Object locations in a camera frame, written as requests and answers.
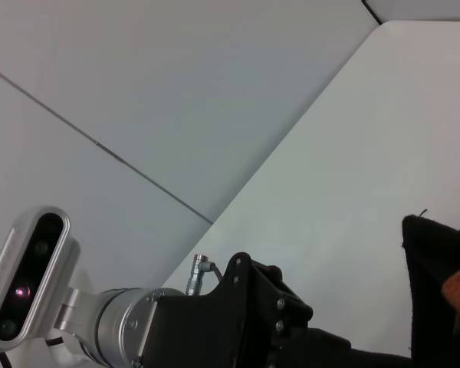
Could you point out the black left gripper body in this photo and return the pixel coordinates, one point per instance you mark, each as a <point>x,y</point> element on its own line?
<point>207,329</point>

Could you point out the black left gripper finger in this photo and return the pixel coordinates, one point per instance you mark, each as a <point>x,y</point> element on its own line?
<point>295,318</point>

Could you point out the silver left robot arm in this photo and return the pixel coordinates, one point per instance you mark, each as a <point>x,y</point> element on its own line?
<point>115,322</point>

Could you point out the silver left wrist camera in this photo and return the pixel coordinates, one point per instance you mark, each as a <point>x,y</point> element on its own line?
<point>27,276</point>

